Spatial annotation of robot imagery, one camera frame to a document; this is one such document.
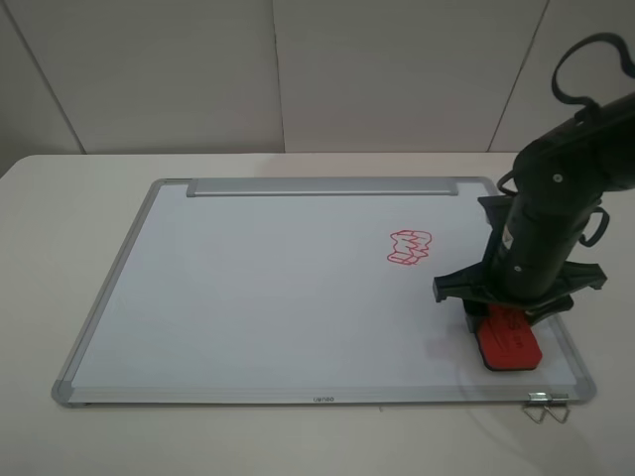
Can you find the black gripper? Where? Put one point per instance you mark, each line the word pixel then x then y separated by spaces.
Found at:
pixel 525 264

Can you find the red whiteboard eraser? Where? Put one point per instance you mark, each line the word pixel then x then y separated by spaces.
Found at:
pixel 506 341

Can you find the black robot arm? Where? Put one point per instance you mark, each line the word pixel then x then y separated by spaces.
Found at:
pixel 560 180

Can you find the silver binder clip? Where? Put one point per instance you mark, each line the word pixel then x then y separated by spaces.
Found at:
pixel 557 406
pixel 535 408

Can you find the white board with aluminium frame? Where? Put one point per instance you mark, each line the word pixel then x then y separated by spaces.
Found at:
pixel 301 291

